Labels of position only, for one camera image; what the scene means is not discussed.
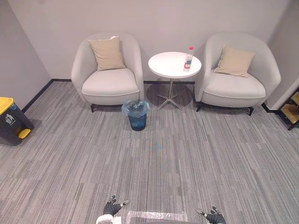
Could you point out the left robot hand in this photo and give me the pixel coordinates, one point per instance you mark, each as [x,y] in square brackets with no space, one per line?
[110,207]

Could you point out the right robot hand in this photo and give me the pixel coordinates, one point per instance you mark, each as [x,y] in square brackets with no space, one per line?
[215,217]

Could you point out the small dark blue bin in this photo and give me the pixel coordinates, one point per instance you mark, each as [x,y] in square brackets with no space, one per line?
[137,121]

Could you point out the translucent blue bin bag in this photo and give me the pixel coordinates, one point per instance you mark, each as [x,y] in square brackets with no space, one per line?
[135,107]

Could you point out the large grey yellow-lidded trash can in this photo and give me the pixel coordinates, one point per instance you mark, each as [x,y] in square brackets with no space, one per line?
[11,121]

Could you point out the round white tea table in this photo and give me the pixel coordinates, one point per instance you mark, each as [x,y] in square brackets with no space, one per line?
[174,64]

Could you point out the robot torso with clear wrap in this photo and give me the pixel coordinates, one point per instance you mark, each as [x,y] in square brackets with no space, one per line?
[156,218]

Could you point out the black and gold shelf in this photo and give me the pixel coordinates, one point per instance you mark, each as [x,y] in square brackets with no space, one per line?
[289,109]

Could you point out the light grey armchair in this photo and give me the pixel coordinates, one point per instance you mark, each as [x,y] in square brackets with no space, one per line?
[238,74]
[107,72]

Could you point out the beige cushion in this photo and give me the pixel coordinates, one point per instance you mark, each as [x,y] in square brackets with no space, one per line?
[108,53]
[234,61]

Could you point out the clear red-capped plastic bottle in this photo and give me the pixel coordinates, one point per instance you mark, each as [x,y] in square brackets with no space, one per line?
[187,61]

